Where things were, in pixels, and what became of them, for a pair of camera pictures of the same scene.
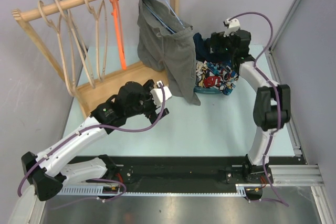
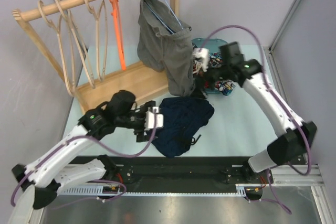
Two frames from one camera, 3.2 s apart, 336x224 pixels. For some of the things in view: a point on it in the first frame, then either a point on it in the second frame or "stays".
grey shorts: [165, 43] stays
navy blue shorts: [202, 51] -> [183, 118]
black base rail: [175, 173] stays
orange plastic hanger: [116, 12] stays
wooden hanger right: [96, 18] stays
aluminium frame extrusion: [303, 174] stays
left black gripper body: [146, 103] -> [136, 120]
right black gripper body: [226, 44] -> [212, 75]
